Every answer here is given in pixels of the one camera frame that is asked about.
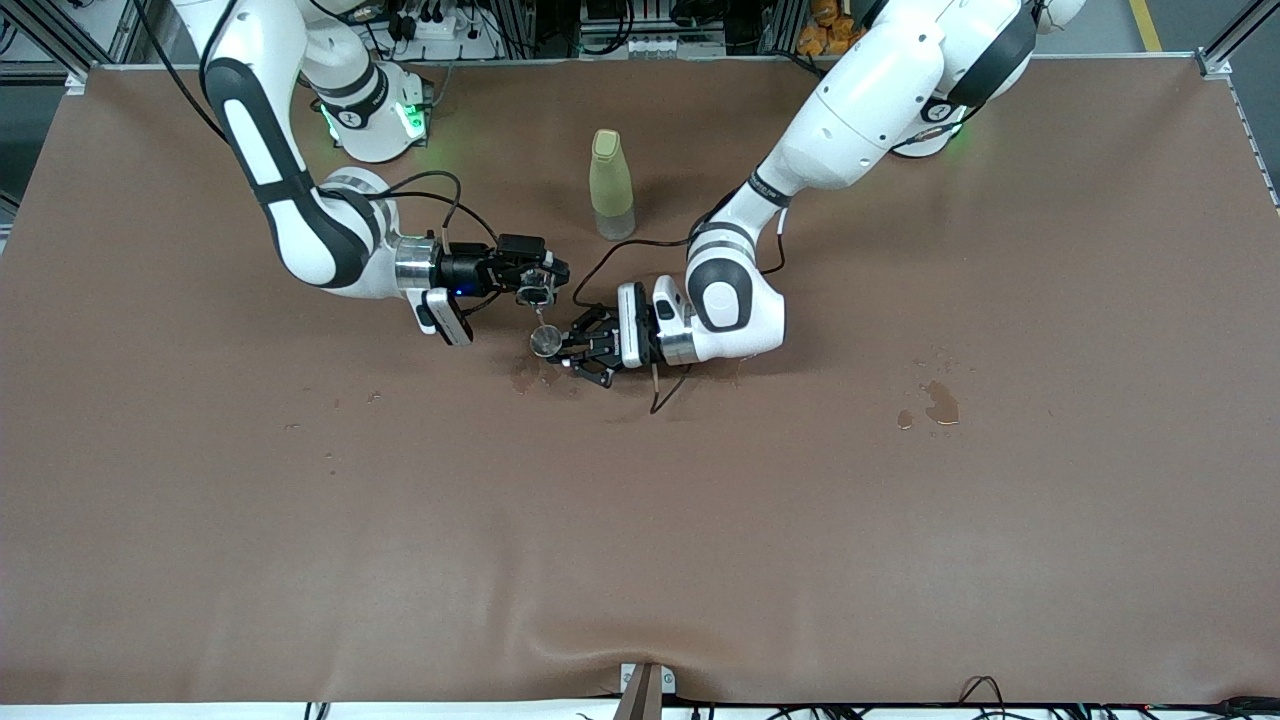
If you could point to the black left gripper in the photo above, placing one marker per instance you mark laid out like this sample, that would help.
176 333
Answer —
604 345

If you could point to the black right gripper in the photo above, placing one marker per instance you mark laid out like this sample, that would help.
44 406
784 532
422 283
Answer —
463 271

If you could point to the small clear glass beaker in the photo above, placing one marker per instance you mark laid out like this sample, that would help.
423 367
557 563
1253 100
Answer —
535 292

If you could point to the clear stemmed glass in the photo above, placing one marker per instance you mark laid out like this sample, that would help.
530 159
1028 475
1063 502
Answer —
545 341

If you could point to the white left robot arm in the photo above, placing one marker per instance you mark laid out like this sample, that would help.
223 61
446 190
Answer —
860 100

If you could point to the long brown liquid puddle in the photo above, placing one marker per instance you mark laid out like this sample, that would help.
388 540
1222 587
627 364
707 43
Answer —
522 380

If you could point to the yellow-green capped bottle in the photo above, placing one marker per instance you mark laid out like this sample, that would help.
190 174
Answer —
611 180

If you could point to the brown table mat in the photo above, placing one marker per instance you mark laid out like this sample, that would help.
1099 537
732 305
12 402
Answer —
640 520

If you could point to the white power strip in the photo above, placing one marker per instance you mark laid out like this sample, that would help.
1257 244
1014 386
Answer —
435 28

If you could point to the pile of orange packets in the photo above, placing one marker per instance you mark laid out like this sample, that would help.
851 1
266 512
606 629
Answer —
825 35

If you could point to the metal table edge bracket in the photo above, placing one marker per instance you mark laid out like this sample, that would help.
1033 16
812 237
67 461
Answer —
645 695

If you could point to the aluminium frame post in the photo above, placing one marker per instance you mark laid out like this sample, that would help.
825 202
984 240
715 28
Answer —
78 82
1215 62

